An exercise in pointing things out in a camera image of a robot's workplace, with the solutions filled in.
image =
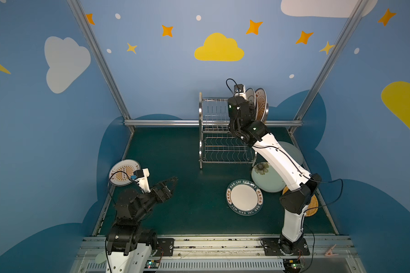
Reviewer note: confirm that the plain grey-green plate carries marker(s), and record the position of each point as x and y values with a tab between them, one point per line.
293	151

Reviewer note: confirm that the aluminium frame post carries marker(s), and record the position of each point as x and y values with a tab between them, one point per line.
344	36
85	26

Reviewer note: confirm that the white plate orange sunburst edge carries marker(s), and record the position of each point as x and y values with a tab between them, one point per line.
120	174

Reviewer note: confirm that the pink clothes peg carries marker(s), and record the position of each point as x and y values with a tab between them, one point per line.
330	252

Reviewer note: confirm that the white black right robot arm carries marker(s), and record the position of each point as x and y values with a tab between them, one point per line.
301	184

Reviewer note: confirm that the green circuit board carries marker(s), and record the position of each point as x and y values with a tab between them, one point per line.
292	266
152	264

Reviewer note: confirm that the aluminium frame right post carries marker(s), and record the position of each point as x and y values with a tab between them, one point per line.
344	36

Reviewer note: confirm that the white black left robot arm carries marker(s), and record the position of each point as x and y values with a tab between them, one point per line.
128	245

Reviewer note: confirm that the stainless steel dish rack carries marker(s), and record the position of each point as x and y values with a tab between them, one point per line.
216	144

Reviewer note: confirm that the white plate green lettered rim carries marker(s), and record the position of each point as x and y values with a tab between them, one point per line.
244	197

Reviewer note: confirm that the pale green round disc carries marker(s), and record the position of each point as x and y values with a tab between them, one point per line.
100	258

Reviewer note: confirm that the aluminium frame back rail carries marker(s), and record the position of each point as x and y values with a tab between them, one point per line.
193	123

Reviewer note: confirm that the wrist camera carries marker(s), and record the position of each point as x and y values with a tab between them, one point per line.
239	90
140	177

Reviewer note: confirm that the left green circuit board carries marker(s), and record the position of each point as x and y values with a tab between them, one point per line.
152	264

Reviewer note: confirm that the aluminium frame left post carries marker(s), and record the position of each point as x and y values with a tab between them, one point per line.
85	26

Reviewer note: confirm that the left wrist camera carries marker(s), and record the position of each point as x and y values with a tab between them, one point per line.
140	177

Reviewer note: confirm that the right green circuit board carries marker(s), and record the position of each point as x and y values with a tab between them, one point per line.
292	266

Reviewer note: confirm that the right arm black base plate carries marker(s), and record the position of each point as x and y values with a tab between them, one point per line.
282	246

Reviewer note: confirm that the pale green sunflower plate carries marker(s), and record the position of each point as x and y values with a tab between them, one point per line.
266	178

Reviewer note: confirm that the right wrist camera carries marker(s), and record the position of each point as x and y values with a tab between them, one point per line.
239	90

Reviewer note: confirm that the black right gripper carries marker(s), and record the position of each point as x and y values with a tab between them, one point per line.
237	107

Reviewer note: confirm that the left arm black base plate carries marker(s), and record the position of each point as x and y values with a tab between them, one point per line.
164	247

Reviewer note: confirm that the orange woven round plate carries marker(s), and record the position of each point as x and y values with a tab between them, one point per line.
312	206

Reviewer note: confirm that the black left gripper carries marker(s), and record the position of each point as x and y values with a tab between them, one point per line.
160	191

